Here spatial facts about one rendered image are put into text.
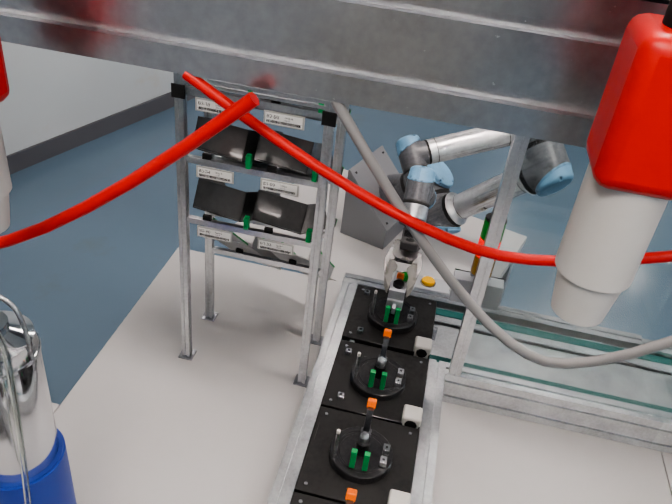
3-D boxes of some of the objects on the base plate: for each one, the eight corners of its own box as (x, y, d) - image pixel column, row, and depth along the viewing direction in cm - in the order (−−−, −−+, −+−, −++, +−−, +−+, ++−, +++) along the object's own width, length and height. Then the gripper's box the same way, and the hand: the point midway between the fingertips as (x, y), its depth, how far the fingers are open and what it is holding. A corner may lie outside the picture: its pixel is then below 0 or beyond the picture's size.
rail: (341, 297, 212) (345, 269, 206) (628, 359, 202) (641, 332, 196) (338, 308, 207) (342, 280, 201) (631, 372, 197) (645, 344, 191)
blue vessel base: (27, 496, 144) (5, 410, 128) (95, 514, 142) (81, 429, 127) (-19, 563, 131) (-50, 476, 116) (54, 584, 129) (34, 498, 114)
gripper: (432, 228, 191) (416, 301, 189) (391, 219, 192) (375, 292, 190) (434, 223, 182) (418, 299, 180) (391, 214, 184) (374, 290, 182)
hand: (397, 290), depth 183 cm, fingers closed on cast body, 4 cm apart
